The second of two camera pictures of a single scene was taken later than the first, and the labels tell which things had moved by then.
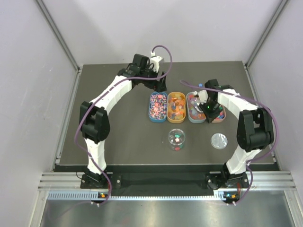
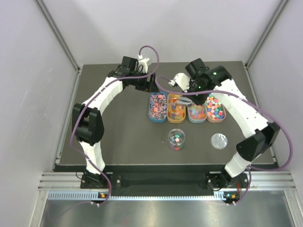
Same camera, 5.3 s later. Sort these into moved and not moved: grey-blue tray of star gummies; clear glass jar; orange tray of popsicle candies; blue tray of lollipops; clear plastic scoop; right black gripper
Moved: right black gripper; clear plastic scoop
Not moved: grey-blue tray of star gummies; blue tray of lollipops; orange tray of popsicle candies; clear glass jar
